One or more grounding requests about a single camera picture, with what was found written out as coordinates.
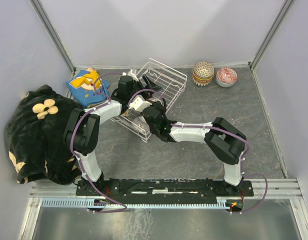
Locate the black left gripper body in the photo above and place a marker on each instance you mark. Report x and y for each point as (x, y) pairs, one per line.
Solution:
(137, 86)

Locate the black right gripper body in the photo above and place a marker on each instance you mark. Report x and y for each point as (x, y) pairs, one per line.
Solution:
(160, 109)

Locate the white wire dish rack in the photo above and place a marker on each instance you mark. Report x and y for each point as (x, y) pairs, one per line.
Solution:
(173, 83)

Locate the yellow sun pattern bowl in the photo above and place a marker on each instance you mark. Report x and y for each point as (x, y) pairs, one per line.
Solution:
(202, 81)

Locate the white bowl teal leaf pattern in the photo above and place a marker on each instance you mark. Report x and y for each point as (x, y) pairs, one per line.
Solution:
(201, 84)

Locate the maroon tile pattern bowl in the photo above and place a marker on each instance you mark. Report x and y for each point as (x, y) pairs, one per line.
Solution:
(203, 69)

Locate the white bowl teal floral pattern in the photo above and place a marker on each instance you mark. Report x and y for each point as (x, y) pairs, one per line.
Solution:
(226, 75)

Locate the plain white ribbed bowl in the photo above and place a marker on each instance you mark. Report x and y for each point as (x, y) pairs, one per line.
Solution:
(224, 84)

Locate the white bowl red lattice pattern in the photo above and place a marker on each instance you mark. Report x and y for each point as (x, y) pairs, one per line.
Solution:
(153, 100)

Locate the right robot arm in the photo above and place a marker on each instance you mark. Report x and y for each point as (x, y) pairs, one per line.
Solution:
(228, 144)

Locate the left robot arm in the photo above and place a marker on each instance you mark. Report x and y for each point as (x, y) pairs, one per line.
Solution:
(82, 129)

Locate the grey striped bowl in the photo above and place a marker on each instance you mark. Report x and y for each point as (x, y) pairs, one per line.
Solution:
(140, 125)

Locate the black plush flower blanket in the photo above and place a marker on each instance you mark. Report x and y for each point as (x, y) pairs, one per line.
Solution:
(33, 138)

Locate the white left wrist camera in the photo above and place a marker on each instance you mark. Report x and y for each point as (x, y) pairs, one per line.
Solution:
(132, 73)

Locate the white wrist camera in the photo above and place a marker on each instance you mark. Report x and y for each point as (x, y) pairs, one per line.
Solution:
(139, 104)
(132, 73)

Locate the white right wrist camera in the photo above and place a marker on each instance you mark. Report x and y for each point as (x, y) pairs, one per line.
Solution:
(139, 104)

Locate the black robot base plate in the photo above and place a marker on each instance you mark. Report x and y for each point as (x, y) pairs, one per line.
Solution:
(172, 191)

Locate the aluminium frame rails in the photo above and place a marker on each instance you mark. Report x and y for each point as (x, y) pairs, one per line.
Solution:
(299, 209)

